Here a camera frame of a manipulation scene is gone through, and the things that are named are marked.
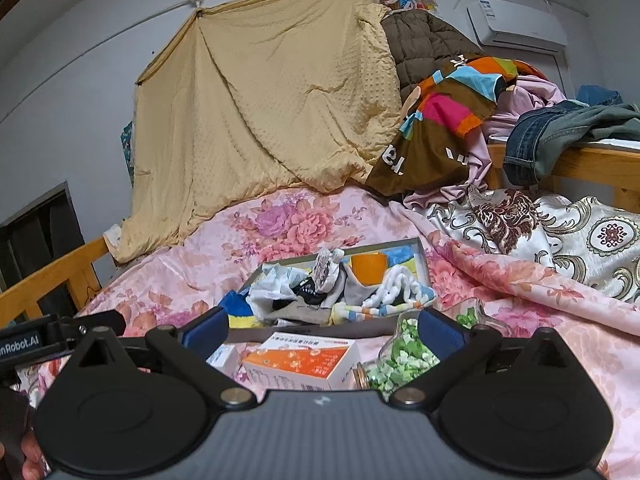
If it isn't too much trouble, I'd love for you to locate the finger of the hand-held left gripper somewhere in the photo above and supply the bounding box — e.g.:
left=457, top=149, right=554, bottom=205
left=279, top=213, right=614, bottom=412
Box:
left=60, top=310, right=127, bottom=337

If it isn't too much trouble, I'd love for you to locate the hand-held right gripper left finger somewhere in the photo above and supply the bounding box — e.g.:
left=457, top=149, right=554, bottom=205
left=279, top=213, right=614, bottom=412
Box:
left=65, top=306, right=258, bottom=409

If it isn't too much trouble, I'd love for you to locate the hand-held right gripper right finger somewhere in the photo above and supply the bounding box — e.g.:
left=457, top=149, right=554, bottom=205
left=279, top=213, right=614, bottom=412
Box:
left=390, top=307, right=578, bottom=409

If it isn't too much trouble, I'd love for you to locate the glass jar of green beans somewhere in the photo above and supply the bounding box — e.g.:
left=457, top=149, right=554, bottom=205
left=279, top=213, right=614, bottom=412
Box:
left=352, top=300, right=511, bottom=393

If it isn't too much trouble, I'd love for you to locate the white knitted cloth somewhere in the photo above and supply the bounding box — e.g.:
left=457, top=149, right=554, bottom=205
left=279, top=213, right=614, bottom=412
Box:
left=361, top=262, right=436, bottom=318

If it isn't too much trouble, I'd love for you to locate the white cotton pad packet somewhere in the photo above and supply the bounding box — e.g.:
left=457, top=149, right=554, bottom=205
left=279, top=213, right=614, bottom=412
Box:
left=247, top=265, right=313, bottom=318

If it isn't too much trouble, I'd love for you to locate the grey cartoon print box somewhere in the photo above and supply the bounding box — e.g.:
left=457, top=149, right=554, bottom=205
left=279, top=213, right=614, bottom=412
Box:
left=217, top=236, right=436, bottom=346

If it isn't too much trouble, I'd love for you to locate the orange cup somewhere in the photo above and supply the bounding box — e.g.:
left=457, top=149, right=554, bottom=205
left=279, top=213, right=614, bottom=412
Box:
left=350, top=252, right=388, bottom=287

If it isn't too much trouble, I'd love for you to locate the grey white sock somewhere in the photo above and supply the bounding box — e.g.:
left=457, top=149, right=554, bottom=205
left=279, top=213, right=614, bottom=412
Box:
left=337, top=264, right=383, bottom=307

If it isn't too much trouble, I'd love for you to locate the grey speckled cloth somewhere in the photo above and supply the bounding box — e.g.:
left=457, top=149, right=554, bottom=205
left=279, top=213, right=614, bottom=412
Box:
left=312, top=247, right=347, bottom=292

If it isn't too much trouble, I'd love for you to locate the person's left hand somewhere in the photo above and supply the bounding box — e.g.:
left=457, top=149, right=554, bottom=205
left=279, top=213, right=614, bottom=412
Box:
left=19, top=422, right=48, bottom=480

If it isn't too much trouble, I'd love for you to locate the small white carton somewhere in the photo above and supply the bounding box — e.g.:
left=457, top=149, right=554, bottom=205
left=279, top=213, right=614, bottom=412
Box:
left=205, top=342, right=241, bottom=376

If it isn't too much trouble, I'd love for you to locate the pink floral bedsheet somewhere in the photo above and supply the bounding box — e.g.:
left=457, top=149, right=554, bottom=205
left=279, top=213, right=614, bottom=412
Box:
left=15, top=185, right=640, bottom=480

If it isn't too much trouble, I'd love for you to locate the orange white medicine box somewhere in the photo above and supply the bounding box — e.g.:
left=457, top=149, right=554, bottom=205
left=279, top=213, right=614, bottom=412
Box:
left=241, top=331, right=362, bottom=393

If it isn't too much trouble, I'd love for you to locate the cream ornate patterned blanket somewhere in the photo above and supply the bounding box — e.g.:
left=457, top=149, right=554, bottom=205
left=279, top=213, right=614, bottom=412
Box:
left=425, top=187, right=640, bottom=303

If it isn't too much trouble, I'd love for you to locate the brown multicoloured patchwork garment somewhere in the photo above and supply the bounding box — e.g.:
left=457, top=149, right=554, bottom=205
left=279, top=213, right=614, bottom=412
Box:
left=365, top=55, right=521, bottom=196

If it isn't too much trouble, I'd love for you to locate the wooden bed end board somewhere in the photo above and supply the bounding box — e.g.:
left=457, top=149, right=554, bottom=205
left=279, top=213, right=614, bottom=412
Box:
left=487, top=142, right=640, bottom=211

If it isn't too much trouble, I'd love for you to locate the yellow dotted blanket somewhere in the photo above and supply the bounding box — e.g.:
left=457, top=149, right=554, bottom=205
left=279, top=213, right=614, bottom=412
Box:
left=116, top=0, right=403, bottom=263

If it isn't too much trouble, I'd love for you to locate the lilac pink cloth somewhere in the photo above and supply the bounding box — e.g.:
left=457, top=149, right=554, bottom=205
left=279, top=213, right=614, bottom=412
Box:
left=402, top=62, right=568, bottom=211

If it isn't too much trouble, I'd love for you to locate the white mattress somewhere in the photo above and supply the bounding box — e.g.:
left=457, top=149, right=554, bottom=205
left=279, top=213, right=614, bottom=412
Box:
left=575, top=137, right=640, bottom=153

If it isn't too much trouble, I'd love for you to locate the light blue denim garment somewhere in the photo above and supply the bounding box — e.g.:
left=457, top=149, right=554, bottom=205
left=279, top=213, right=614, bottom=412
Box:
left=577, top=85, right=623, bottom=107

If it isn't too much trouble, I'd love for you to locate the brown quilted jacket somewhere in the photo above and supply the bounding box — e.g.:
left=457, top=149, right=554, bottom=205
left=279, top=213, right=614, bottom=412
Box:
left=381, top=10, right=483, bottom=103

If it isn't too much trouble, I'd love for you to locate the white air conditioner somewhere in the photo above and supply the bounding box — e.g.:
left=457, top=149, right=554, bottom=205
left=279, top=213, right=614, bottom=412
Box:
left=466, top=0, right=568, bottom=53

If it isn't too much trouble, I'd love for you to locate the wooden slatted bed rail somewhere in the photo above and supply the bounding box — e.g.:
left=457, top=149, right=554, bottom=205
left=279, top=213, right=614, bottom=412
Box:
left=0, top=235, right=113, bottom=331

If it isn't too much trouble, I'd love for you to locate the teal wall poster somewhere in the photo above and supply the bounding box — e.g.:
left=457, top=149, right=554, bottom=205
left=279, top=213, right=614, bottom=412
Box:
left=120, top=120, right=136, bottom=188

